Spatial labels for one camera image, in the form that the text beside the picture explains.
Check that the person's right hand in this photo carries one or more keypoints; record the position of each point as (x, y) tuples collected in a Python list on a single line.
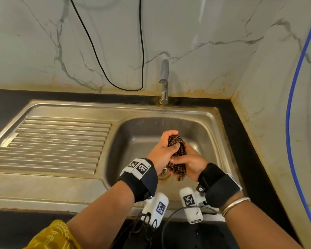
[(193, 163)]

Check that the person's left hand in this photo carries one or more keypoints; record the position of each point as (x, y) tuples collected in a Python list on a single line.
[(160, 152)]

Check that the person's right thumb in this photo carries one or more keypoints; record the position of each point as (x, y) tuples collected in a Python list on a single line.
[(177, 159)]

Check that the person's left thumb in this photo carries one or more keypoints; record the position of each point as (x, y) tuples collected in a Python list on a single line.
[(174, 146)]

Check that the brown checkered cloth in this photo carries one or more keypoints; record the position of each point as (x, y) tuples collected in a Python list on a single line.
[(178, 158)]

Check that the person's left forearm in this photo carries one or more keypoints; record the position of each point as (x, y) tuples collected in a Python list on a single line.
[(103, 215)]

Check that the person's right forearm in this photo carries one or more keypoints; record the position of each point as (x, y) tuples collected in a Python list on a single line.
[(256, 225)]

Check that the sink drain strainer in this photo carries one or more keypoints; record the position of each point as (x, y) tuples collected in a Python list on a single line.
[(163, 174)]

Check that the steel tap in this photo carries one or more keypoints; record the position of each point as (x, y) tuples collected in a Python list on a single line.
[(164, 80)]

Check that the silver bangle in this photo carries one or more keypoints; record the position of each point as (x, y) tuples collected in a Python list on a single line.
[(234, 204)]

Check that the stainless steel sink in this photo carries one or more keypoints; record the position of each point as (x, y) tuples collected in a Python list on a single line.
[(67, 152)]

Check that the yellow patterned sleeve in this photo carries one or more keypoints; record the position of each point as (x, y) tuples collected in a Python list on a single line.
[(54, 237)]

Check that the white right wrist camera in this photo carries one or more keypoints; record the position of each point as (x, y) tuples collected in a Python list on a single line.
[(190, 207)]

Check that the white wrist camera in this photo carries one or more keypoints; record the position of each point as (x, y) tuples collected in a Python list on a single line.
[(156, 208), (190, 207)]

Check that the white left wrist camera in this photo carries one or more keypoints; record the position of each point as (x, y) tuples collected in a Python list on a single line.
[(156, 208)]

